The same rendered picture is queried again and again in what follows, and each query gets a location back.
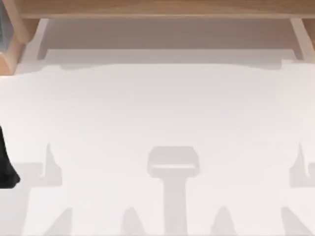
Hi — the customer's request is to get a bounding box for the wooden cupboard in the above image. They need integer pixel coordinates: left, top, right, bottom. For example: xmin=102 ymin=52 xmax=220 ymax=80
xmin=0 ymin=0 xmax=315 ymax=62

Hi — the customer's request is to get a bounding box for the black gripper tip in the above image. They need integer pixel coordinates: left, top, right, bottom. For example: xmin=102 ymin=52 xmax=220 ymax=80
xmin=0 ymin=125 xmax=21 ymax=189

